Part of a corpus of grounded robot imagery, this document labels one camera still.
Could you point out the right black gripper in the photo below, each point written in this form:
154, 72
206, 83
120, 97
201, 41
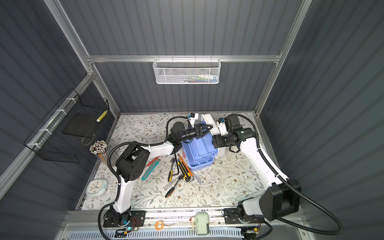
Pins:
217, 141

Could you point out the yellow green marker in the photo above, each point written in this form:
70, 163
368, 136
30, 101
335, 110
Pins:
101, 116

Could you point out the black hex key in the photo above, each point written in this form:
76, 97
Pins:
176, 163

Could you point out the orange pencil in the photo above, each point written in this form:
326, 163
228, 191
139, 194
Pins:
185, 165

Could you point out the mint green device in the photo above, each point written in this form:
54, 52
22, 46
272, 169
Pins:
200, 222

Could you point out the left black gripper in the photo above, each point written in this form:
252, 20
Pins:
208, 126

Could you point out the yellow black utility knife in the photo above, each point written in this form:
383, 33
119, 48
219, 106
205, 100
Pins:
187, 177

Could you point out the white blue tool box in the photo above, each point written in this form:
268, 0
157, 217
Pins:
200, 153

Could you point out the black handled screwdriver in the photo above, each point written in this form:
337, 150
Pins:
168, 194

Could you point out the teal utility knife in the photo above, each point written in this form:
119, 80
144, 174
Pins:
149, 170

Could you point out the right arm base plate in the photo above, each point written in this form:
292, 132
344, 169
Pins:
235, 216

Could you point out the red handled hex key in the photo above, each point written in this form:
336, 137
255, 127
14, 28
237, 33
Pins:
152, 161

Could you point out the clear small tool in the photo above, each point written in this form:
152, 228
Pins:
197, 178

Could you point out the mint round clock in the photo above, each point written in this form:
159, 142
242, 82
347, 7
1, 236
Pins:
97, 187

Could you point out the white wire wall basket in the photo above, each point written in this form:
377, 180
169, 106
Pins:
187, 71

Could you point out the yellow black pliers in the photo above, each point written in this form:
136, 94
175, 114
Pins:
170, 175

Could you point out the black wire side basket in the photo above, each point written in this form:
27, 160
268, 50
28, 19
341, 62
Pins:
67, 135

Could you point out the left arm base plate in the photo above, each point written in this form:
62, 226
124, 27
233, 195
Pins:
133, 219

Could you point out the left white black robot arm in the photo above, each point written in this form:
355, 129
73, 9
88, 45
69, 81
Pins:
127, 161

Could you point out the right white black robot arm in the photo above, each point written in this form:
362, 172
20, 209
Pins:
281, 196

